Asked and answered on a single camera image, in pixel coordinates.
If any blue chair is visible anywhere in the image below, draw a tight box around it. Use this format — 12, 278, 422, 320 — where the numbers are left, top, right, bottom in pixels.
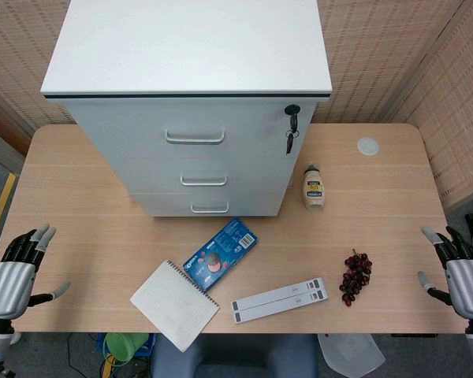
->
151, 334, 318, 378

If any woven beige partition screen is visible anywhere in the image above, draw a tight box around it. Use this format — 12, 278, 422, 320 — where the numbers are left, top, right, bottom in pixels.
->
0, 0, 76, 128
392, 0, 473, 210
314, 0, 460, 124

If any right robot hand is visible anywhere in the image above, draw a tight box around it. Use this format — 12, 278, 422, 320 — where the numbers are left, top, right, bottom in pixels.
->
416, 224, 473, 322

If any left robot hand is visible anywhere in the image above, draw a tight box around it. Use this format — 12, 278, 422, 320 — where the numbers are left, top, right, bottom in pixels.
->
0, 223, 72, 321

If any white round cable grommet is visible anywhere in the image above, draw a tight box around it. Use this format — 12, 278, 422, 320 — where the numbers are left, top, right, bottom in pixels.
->
356, 135, 381, 156

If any medium-height cabinet drawer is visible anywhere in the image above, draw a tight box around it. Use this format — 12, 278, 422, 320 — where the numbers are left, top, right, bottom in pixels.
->
113, 156, 297, 195

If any spiral-bound lined notebook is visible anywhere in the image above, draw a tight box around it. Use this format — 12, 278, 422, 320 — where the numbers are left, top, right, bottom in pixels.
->
129, 259, 222, 353

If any grey folding laptop stand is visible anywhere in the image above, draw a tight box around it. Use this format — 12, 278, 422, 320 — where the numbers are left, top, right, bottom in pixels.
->
231, 276, 330, 325

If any shallow lowest cabinet drawer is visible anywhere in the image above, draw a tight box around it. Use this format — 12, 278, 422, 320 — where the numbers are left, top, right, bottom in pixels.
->
128, 191, 288, 218

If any white drawer cabinet body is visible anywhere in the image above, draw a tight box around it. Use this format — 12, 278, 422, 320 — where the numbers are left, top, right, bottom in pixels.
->
39, 0, 333, 218

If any black cable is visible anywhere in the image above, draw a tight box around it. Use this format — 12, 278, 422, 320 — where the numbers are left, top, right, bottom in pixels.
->
65, 333, 88, 373

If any black key in lock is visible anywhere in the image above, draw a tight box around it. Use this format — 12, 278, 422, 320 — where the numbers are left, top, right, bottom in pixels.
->
284, 103, 301, 132

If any mayonnaise squeeze bottle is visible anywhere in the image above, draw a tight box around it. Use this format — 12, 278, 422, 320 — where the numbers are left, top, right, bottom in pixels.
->
300, 161, 328, 211

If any tall cabinet drawer with lock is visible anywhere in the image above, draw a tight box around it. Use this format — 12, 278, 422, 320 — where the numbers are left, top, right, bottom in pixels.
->
61, 97, 317, 160

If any green plastic bucket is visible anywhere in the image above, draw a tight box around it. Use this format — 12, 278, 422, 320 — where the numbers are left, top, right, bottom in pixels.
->
102, 332, 153, 366

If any dark red grape bunch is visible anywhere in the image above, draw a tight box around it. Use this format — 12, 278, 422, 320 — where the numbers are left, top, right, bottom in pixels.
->
338, 248, 374, 308

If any translucent white plastic bin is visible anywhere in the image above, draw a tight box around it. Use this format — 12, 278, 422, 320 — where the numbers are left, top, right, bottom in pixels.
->
317, 333, 387, 376

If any black hanging key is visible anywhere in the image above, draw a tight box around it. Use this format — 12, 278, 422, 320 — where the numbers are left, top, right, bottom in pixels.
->
285, 129, 301, 156

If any blue Oreo cookie box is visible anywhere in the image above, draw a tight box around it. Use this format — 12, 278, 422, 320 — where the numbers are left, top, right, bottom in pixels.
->
181, 217, 260, 294

